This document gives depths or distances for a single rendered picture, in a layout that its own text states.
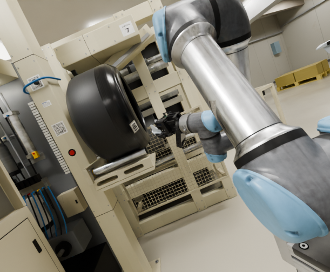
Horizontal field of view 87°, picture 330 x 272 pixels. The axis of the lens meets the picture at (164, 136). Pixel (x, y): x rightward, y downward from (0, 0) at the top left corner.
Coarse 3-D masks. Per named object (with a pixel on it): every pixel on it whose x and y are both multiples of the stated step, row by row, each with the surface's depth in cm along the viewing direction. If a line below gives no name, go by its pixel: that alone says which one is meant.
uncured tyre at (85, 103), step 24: (96, 72) 89; (72, 96) 85; (96, 96) 84; (120, 96) 86; (72, 120) 87; (96, 120) 84; (120, 120) 85; (144, 120) 130; (96, 144) 88; (120, 144) 92; (144, 144) 104
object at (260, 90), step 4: (268, 84) 272; (272, 84) 274; (256, 88) 299; (260, 88) 269; (264, 88) 267; (272, 88) 275; (260, 92) 264; (264, 92) 285; (272, 92) 278; (276, 92) 277; (276, 96) 276; (276, 100) 278; (276, 104) 281; (280, 108) 279; (280, 112) 280; (280, 116) 283; (284, 120) 282
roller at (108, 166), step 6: (138, 150) 101; (144, 150) 100; (126, 156) 100; (132, 156) 100; (138, 156) 100; (108, 162) 102; (114, 162) 100; (120, 162) 100; (126, 162) 101; (96, 168) 101; (102, 168) 100; (108, 168) 100; (96, 174) 101
